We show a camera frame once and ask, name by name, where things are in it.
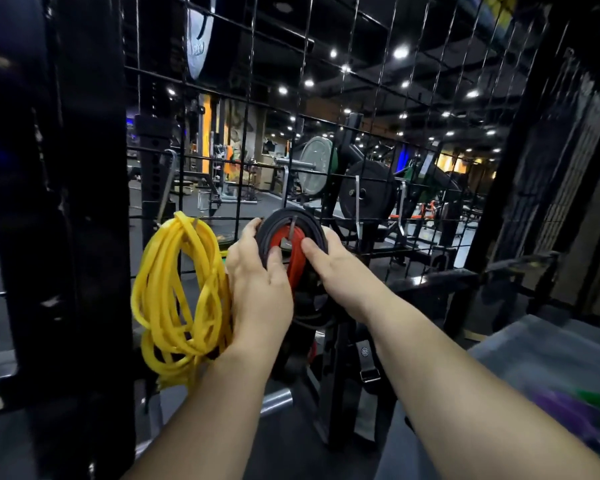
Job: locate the person's left hand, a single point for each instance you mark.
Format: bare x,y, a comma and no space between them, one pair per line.
257,304

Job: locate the person's right hand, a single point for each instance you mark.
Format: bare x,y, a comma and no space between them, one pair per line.
347,282

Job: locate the person's left thumb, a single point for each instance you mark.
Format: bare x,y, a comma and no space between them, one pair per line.
277,267

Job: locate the person's right thumb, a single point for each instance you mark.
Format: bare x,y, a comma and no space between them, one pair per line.
316,255

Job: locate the red resistance band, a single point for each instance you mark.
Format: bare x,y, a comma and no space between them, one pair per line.
296,257

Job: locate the black resistance band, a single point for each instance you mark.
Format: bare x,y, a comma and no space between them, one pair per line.
307,224

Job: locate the person's right forearm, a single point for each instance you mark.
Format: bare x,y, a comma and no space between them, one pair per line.
460,399

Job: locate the person's left forearm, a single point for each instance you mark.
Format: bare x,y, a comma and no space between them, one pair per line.
215,414

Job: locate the metal hook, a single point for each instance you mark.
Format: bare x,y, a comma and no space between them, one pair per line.
291,228

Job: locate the black weight plate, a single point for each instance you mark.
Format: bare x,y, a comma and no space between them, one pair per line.
367,192

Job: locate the grey weight plate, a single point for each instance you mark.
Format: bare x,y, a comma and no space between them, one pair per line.
316,164

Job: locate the bunch of yellow resistance bands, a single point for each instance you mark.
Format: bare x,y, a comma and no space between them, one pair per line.
180,299

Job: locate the chrome bar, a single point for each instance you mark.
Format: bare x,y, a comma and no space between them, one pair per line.
276,401

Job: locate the black perforated rack upright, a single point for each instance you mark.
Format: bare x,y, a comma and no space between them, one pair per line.
152,179

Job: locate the row of ceiling spot lights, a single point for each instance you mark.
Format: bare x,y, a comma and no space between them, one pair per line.
400,52

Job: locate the white hanging sign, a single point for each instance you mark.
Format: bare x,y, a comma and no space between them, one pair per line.
199,34

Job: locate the purple resistance band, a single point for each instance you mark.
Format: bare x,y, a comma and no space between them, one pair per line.
575,419

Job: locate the orange gym frame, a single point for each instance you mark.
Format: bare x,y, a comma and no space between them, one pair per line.
420,210

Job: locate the black steel frame post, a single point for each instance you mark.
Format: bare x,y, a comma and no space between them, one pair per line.
75,234

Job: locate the black slanted frame post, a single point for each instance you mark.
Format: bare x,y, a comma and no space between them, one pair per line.
510,159

